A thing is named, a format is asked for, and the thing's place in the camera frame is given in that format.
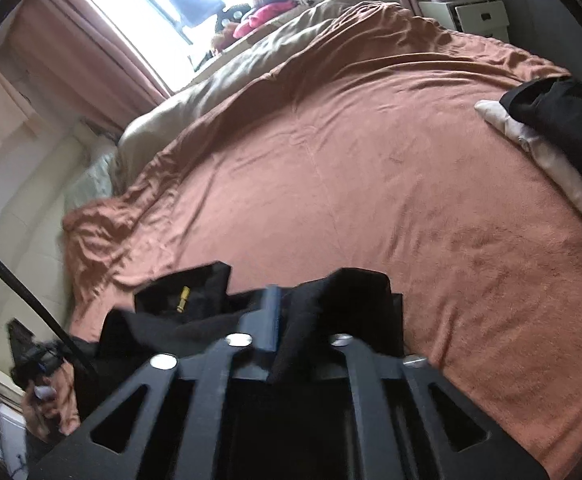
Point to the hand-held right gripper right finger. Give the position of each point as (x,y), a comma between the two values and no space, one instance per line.
(358,365)

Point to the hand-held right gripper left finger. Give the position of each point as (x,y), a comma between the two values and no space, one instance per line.
(271,317)

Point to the black jacket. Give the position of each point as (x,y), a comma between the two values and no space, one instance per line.
(351,305)

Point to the folded black clothes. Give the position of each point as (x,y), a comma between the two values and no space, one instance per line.
(566,110)

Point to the person's left hand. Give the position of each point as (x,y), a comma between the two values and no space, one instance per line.
(53,400)

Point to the cream bed headboard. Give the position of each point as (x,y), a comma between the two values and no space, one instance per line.
(26,220)

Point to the white printed pillow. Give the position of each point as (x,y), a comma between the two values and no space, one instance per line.
(91,185)

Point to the brown blanket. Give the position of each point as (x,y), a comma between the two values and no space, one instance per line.
(346,160)

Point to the beige duvet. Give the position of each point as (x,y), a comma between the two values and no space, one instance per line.
(241,75)

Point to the folded beige cloth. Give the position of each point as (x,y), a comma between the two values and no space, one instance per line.
(561,170)

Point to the brown plush toy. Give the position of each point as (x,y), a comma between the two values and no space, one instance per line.
(222,36)

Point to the pink cushion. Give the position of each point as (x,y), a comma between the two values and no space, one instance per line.
(266,17)

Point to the black plush toy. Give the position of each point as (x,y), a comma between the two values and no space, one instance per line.
(231,15)

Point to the window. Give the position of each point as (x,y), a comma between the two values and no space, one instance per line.
(136,10)

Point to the white nightstand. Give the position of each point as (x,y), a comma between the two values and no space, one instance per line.
(471,17)

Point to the grey wardrobe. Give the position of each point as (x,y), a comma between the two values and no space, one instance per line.
(556,5)

